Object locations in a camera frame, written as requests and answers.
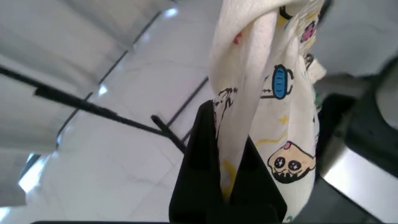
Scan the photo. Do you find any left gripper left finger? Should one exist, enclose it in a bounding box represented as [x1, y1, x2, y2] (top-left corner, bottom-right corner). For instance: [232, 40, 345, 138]
[169, 100, 224, 222]

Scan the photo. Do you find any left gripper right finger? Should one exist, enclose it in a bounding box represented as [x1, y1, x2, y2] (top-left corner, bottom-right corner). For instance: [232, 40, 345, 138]
[229, 136, 287, 222]

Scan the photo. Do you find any cream printed garment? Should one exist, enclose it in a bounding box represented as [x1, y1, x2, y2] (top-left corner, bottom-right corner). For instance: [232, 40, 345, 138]
[208, 0, 328, 222]

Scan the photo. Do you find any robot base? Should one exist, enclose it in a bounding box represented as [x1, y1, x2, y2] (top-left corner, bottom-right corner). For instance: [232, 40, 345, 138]
[313, 54, 398, 224]

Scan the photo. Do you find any black clothes rack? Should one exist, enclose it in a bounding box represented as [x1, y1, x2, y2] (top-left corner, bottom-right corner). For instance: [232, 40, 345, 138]
[0, 65, 210, 155]

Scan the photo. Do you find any white curtain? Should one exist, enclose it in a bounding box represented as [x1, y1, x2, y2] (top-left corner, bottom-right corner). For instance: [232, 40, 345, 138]
[0, 0, 177, 208]

